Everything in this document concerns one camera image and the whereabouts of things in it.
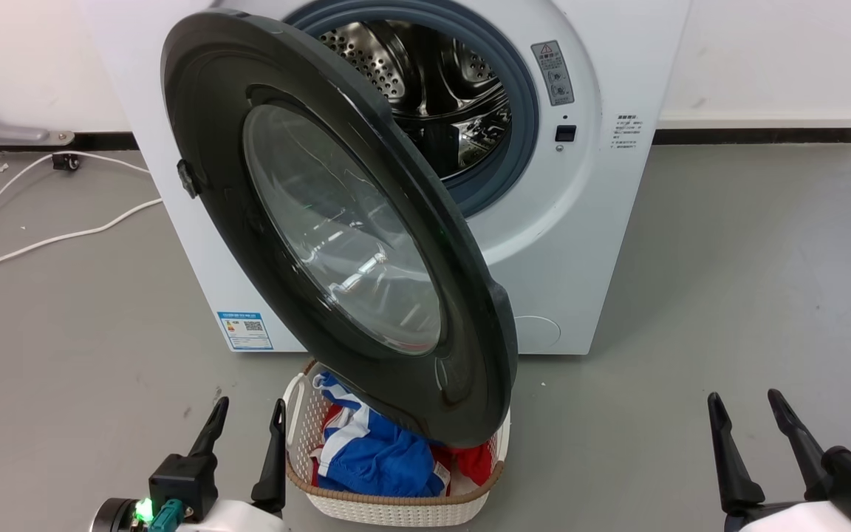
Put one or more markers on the blue energy label sticker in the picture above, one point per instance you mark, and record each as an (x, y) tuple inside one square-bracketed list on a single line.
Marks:
[(244, 330)]

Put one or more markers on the grey floor pipe bracket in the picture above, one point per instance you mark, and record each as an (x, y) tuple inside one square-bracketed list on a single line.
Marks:
[(12, 134)]

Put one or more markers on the grey warning sticker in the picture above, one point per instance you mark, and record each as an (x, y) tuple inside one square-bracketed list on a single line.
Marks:
[(552, 72)]

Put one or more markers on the round white filter cover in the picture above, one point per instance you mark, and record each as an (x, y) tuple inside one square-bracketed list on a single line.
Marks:
[(540, 332)]

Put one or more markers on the white woven laundry basket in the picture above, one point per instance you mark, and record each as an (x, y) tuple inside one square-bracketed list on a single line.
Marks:
[(396, 511)]

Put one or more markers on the grey-blue rubber door gasket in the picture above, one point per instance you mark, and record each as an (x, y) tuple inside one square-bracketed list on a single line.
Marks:
[(523, 125)]

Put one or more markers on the stainless steel washer drum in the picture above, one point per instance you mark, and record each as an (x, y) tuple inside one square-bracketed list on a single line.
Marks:
[(433, 81)]

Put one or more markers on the black door lock slot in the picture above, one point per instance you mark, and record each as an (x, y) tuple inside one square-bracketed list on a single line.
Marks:
[(565, 134)]

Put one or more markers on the small printed text label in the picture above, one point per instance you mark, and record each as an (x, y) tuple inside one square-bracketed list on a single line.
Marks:
[(627, 133)]

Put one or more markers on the white front-load washing machine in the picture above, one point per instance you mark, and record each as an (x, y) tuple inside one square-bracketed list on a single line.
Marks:
[(588, 244)]

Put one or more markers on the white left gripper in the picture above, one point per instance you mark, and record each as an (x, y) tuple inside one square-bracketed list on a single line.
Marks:
[(241, 519)]

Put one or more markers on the black baseboard strip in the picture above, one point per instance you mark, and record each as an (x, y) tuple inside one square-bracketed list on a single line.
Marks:
[(758, 136), (100, 141)]

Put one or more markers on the blue and white garment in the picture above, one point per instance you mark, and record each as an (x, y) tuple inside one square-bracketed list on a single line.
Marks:
[(381, 462)]

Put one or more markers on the dark round washing machine door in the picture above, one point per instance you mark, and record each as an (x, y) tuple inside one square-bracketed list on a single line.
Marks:
[(211, 111)]

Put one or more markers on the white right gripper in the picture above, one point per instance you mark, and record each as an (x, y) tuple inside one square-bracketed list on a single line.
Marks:
[(795, 519)]

